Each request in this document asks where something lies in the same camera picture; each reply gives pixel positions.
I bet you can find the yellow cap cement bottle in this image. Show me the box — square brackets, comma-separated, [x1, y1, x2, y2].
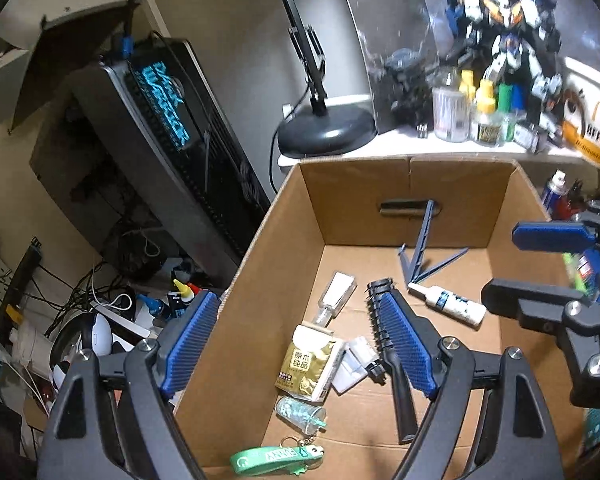
[470, 79, 503, 148]

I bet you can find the brown cardboard box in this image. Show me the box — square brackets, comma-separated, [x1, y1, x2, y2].
[175, 157, 584, 479]

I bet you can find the gold tea packet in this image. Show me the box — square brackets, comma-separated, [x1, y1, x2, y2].
[275, 324, 346, 404]

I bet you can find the black desk lamp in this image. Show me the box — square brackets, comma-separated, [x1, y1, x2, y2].
[277, 0, 377, 159]

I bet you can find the green cutting mat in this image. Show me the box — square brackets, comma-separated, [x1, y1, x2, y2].
[583, 408, 600, 453]

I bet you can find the white game controller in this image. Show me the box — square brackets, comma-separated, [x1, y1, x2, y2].
[48, 311, 112, 391]

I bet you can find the corgi print paper bucket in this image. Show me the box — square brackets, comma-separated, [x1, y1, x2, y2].
[562, 58, 600, 169]

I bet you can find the blue white robot model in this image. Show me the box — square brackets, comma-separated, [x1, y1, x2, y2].
[439, 0, 562, 144]

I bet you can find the dark galaxy poster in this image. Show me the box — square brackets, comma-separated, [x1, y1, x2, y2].
[347, 0, 600, 133]

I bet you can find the white glue tube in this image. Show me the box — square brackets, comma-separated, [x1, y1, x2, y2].
[407, 283, 486, 330]

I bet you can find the small white black clip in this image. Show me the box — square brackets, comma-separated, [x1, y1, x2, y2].
[332, 336, 386, 394]

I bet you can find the clear glass jar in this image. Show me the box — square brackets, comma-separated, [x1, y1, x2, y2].
[432, 66, 469, 143]

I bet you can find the blue plastic model stand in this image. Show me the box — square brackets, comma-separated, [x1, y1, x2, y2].
[398, 200, 469, 285]

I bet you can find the black hair brush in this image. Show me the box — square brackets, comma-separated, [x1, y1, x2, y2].
[366, 278, 418, 445]

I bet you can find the clear bottle with beads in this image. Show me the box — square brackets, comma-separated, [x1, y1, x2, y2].
[275, 396, 327, 437]

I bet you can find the black computer tower case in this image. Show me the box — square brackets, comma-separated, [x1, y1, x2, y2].
[30, 34, 270, 288]

